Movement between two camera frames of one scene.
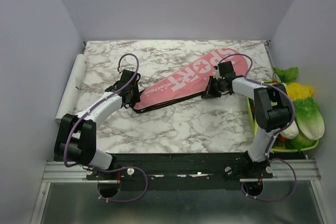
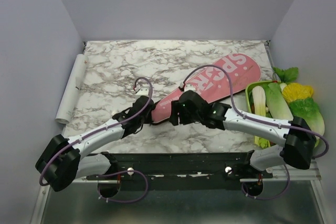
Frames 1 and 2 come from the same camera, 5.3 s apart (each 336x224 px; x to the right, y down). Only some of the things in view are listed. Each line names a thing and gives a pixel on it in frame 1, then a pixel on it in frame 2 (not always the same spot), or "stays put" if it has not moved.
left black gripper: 136,97 → 149,120
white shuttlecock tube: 67,100 stays put
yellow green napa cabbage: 308,116 stays put
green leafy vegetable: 288,75 stays put
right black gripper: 210,91 → 177,107
